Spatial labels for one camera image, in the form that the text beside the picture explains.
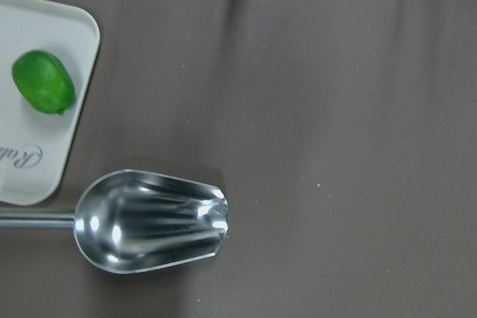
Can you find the metal ice scoop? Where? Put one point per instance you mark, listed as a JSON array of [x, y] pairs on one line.
[[133, 221]]

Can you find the green lime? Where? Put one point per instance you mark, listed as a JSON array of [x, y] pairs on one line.
[[43, 81]]

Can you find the cream serving tray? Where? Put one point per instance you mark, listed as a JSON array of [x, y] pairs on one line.
[[35, 145]]

